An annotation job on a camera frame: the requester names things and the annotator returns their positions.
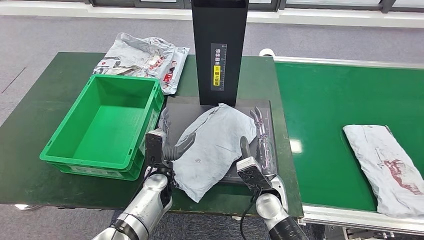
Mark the aluminium conveyor frame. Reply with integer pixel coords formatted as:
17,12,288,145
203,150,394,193
258,48,424,240

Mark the green plastic crate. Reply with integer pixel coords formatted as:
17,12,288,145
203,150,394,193
39,74,165,182

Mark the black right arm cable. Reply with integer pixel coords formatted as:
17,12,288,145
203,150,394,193
239,188,263,240

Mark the white table foot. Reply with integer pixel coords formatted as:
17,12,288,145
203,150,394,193
13,203,44,211

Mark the crumpled silver printed mailer bag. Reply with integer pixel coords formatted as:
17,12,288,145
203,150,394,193
92,32,177,80

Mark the flat white red-print mailer bag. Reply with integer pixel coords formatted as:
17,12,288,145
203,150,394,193
159,46,190,96

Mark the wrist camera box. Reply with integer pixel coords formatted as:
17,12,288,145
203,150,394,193
144,129,166,167
236,156,274,192

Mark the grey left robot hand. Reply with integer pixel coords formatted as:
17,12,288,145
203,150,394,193
158,107,197,163

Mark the grey red-print parcel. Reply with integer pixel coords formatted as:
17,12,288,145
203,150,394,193
342,124,424,220

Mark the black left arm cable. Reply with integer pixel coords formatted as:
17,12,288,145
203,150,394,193
129,158,158,206

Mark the dark window frame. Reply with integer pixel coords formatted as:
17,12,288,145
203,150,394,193
84,0,424,13

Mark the green conveyor belt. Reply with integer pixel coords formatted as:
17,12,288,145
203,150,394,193
274,61,424,214

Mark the pale grey mailer parcel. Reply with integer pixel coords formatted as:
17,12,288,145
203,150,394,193
172,102,258,204

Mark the black inbound scanner machine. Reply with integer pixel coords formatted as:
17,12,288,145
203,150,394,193
147,0,280,186

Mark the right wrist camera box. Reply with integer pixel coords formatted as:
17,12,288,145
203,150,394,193
236,156,274,192

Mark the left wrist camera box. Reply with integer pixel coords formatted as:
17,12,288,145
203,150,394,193
144,129,166,167

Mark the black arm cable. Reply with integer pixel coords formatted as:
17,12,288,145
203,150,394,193
129,158,158,206
239,188,263,240

